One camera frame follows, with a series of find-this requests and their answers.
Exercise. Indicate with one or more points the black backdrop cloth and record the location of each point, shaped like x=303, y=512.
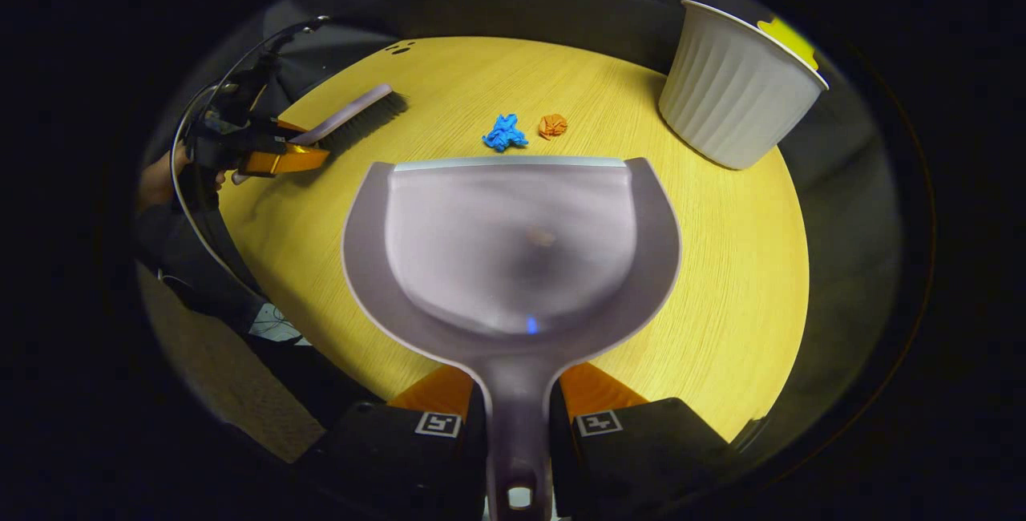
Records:
x=561, y=8

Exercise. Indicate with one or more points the small grey broom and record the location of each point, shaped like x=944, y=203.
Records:
x=353, y=116

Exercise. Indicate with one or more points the grey plastic dustpan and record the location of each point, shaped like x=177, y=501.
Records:
x=513, y=248

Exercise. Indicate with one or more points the blue paper ball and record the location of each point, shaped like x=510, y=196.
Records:
x=503, y=134

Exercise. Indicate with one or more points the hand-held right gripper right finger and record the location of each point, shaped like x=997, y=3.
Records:
x=641, y=465

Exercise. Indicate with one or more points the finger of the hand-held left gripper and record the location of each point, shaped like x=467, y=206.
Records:
x=290, y=128
x=288, y=160

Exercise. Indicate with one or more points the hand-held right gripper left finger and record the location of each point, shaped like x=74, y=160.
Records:
x=401, y=465

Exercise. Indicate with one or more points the person's dark clothing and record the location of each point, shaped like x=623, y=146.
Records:
x=208, y=280

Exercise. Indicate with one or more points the yellow wooden desktop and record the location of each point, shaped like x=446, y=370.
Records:
x=721, y=280

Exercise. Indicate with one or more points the white ribbed garbage bin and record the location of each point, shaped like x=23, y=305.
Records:
x=729, y=96

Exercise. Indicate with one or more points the orange paper ball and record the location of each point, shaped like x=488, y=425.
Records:
x=553, y=127

